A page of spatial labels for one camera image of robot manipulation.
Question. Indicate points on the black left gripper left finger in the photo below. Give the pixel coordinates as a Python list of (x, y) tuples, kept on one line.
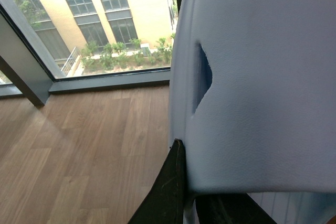
[(165, 200)]

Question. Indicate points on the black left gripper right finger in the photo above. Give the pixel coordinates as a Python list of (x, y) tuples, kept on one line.
[(230, 208)]

